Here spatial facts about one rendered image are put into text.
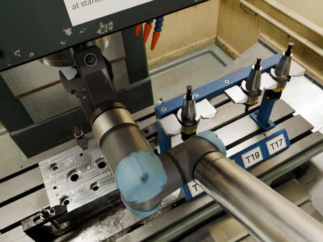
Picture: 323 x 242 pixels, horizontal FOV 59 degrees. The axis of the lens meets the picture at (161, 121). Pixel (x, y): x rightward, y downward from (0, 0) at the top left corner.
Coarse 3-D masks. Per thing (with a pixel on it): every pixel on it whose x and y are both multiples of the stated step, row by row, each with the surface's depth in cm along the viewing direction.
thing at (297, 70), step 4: (292, 60) 91; (292, 64) 90; (296, 64) 90; (292, 68) 89; (296, 68) 89; (300, 68) 89; (292, 72) 88; (296, 72) 88; (300, 72) 88; (304, 72) 88; (296, 76) 88
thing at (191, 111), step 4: (184, 96) 74; (192, 96) 74; (184, 100) 74; (188, 100) 73; (192, 100) 73; (184, 104) 74; (188, 104) 74; (192, 104) 74; (184, 108) 75; (188, 108) 74; (192, 108) 75; (184, 112) 76; (188, 112) 75; (192, 112) 76; (196, 112) 77; (184, 116) 77; (188, 116) 76; (192, 116) 76; (196, 116) 78; (188, 120) 77
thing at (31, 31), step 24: (0, 0) 29; (24, 0) 30; (48, 0) 31; (168, 0) 38; (192, 0) 40; (0, 24) 31; (24, 24) 32; (48, 24) 33; (96, 24) 36; (120, 24) 37; (0, 48) 32; (24, 48) 34; (48, 48) 35; (0, 72) 35
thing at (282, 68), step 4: (284, 52) 82; (284, 56) 82; (288, 56) 81; (280, 60) 83; (284, 60) 82; (288, 60) 82; (280, 64) 84; (284, 64) 83; (288, 64) 83; (276, 68) 86; (280, 68) 84; (284, 68) 84; (288, 68) 84; (276, 72) 86; (280, 72) 85; (284, 72) 84; (288, 72) 85; (280, 76) 86; (284, 76) 86
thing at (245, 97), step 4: (228, 88) 85; (232, 88) 85; (236, 88) 85; (240, 88) 85; (224, 92) 85; (228, 92) 84; (232, 92) 84; (236, 92) 84; (240, 92) 84; (244, 92) 84; (228, 96) 83; (232, 96) 83; (236, 96) 83; (240, 96) 83; (244, 96) 83; (248, 96) 83; (232, 100) 82; (236, 100) 82; (240, 100) 82; (244, 100) 82
